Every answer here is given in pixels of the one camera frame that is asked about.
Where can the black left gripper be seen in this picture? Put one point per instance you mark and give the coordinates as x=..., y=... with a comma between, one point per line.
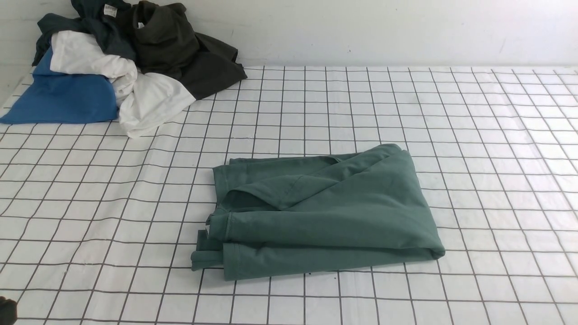
x=8, y=311

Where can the green long sleeve shirt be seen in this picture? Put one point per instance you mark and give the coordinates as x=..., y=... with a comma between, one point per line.
x=295, y=215

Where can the blue shirt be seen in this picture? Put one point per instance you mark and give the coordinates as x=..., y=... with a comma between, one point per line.
x=59, y=98

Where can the white shirt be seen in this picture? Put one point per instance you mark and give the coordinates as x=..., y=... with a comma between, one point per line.
x=145, y=100

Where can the dark teal shirt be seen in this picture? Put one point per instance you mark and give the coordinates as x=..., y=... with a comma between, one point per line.
x=96, y=17

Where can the dark olive shirt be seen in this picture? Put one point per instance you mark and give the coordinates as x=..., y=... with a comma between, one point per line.
x=166, y=43

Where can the white grid tablecloth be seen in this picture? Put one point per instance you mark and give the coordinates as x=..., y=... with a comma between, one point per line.
x=98, y=228

